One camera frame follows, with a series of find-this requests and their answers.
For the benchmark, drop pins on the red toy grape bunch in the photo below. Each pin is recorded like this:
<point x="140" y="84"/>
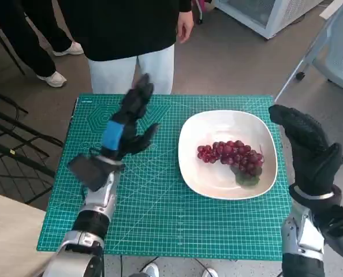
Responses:
<point x="232" y="153"/>

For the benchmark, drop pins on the white cabinet with glass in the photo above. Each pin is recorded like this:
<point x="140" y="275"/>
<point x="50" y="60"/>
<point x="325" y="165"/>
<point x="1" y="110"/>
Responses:
<point x="278" y="17"/>

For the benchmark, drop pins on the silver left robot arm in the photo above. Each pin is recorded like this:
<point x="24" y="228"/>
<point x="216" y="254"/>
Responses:
<point x="97" y="202"/>

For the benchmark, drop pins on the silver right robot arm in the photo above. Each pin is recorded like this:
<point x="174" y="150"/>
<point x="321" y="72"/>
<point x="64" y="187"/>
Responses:
<point x="302" y="262"/>

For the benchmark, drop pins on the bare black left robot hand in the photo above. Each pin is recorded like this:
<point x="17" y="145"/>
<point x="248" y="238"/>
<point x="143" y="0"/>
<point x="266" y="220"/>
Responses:
<point x="131" y="115"/>

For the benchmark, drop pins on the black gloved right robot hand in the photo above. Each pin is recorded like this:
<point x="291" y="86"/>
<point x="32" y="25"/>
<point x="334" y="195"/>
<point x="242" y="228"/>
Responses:
<point x="313" y="150"/>

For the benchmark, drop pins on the green cutting mat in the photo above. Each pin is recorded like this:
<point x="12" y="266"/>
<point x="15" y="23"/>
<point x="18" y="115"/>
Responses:
<point x="160" y="213"/>

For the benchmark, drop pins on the pink office chair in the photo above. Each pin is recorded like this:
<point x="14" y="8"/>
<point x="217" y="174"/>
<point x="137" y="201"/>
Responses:
<point x="201" y="5"/>

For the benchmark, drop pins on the beige flat board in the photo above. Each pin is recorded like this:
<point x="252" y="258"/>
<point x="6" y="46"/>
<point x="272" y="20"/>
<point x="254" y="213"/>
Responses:
<point x="333" y="8"/>

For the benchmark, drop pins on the white square plate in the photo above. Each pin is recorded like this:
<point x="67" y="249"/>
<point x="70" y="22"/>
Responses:
<point x="212" y="179"/>

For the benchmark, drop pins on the person's hand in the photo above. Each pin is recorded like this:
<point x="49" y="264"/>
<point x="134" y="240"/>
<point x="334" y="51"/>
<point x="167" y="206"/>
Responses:
<point x="186" y="26"/>

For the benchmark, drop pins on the person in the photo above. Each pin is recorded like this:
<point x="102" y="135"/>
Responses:
<point x="116" y="29"/>
<point x="30" y="37"/>

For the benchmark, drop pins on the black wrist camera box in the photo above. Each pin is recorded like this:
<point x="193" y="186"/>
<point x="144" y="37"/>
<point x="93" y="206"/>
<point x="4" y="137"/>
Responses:
<point x="342" y="233"/>
<point x="87" y="173"/>

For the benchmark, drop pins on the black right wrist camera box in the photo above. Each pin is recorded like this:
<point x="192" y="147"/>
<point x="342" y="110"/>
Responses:
<point x="342" y="233"/>

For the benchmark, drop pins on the white shoe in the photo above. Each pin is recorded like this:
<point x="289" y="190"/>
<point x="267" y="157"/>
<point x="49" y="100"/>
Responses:
<point x="209" y="273"/>
<point x="150" y="270"/>

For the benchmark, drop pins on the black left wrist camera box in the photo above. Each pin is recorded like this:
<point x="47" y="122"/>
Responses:
<point x="87" y="173"/>

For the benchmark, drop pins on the light wooden desk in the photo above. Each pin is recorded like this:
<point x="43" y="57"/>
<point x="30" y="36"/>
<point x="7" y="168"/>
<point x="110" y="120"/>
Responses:
<point x="9" y="231"/>

